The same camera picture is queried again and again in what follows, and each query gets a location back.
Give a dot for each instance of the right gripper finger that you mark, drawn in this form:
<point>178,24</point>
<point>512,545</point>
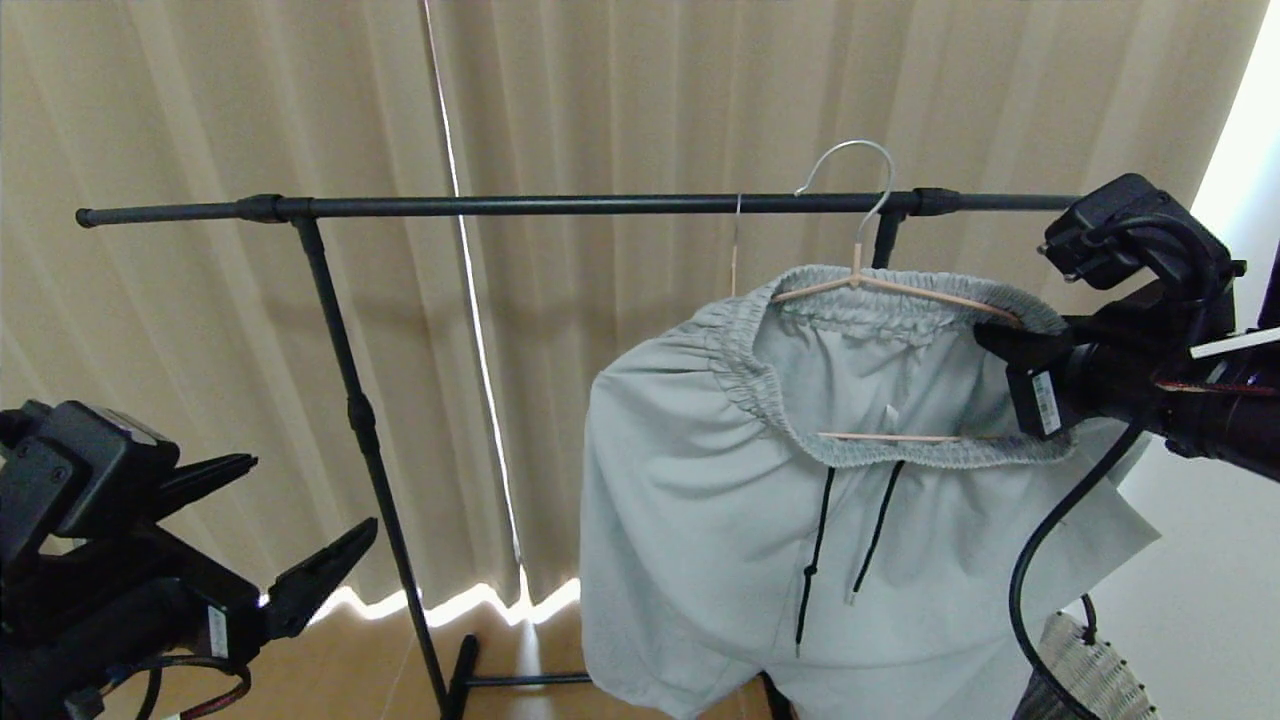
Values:
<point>1010,342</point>

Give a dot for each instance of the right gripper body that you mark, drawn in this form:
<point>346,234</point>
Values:
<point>1110,385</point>

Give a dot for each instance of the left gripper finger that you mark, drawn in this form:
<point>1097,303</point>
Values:
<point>195,485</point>
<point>305,595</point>

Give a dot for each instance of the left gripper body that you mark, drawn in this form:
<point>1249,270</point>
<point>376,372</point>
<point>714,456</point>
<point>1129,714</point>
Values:
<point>120,610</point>

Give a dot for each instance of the pink clothes hanger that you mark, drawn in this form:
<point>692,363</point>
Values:
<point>857,262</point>
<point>735,260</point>

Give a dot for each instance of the pale grey shorts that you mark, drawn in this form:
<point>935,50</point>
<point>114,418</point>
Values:
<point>700,480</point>

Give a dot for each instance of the white laundry basket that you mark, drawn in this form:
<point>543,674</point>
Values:
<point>1085,680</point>

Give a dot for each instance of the black clothes rack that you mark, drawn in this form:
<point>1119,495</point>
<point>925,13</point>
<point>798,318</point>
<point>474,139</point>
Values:
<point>550,205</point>

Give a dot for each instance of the beige curtain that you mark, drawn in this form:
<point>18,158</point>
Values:
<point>250,350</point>

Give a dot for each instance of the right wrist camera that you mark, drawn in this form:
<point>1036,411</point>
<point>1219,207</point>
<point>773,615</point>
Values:
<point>1120,225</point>

